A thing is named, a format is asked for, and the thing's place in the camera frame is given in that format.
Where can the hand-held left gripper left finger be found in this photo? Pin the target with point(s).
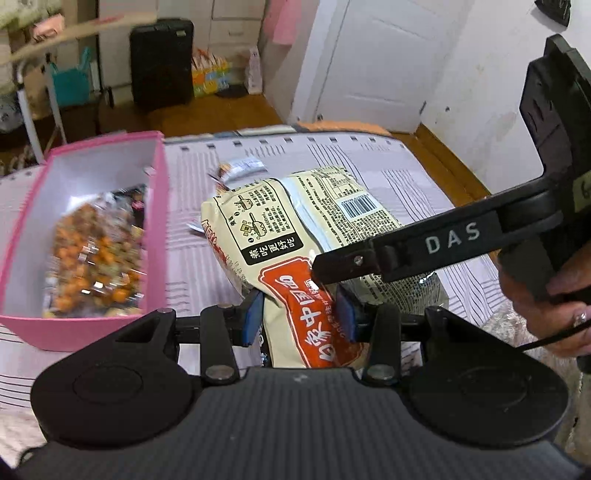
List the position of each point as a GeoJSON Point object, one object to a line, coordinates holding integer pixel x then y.
{"type": "Point", "coordinates": [251, 318]}

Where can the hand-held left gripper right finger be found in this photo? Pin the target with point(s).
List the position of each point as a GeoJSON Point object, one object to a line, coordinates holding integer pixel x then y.
{"type": "Point", "coordinates": [346, 316]}

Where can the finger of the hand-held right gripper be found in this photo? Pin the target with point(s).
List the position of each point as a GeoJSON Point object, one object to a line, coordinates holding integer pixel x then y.
{"type": "Point", "coordinates": [438, 242]}

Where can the beige noodle bag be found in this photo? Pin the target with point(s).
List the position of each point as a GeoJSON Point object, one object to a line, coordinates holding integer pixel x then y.
{"type": "Point", "coordinates": [286, 240]}

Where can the pink storage box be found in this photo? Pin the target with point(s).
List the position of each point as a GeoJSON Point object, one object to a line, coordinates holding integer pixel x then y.
{"type": "Point", "coordinates": [157, 207]}

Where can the clear bag of coated peanuts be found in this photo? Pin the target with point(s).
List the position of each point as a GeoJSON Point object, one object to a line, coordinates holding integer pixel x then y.
{"type": "Point", "coordinates": [92, 295]}
{"type": "Point", "coordinates": [92, 235]}

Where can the large black cracker packet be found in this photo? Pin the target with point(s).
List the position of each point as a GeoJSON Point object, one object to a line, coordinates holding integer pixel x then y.
{"type": "Point", "coordinates": [131, 196]}

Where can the person's right hand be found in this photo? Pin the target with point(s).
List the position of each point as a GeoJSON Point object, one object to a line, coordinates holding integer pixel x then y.
{"type": "Point", "coordinates": [554, 318]}

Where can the striped bed sheet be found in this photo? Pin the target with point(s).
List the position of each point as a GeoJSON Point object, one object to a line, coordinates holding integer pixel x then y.
{"type": "Point", "coordinates": [415, 184]}

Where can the small white snack packet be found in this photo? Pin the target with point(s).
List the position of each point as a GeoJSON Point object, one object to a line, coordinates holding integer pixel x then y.
{"type": "Point", "coordinates": [195, 227]}

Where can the orange cloth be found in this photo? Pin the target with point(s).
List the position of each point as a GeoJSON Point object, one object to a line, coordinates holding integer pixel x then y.
{"type": "Point", "coordinates": [346, 127]}

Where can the short silver snack packet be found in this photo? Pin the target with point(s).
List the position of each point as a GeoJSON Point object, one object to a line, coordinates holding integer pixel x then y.
{"type": "Point", "coordinates": [242, 168]}

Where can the white door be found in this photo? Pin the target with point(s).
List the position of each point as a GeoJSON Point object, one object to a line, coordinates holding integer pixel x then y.
{"type": "Point", "coordinates": [383, 60]}

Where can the colourful drink carton packs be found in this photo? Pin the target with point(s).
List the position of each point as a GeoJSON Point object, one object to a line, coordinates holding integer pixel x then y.
{"type": "Point", "coordinates": [210, 74]}

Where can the white and pink bag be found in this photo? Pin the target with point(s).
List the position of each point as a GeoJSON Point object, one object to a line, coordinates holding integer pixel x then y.
{"type": "Point", "coordinates": [254, 69]}

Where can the black suitcase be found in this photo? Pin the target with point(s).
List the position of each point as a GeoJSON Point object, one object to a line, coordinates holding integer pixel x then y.
{"type": "Point", "coordinates": [161, 64]}

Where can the white metal rack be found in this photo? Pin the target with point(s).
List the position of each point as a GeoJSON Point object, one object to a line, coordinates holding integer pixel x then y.
{"type": "Point", "coordinates": [41, 115]}

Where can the teal bag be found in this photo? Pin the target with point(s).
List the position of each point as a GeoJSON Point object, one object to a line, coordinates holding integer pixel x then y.
{"type": "Point", "coordinates": [71, 83]}

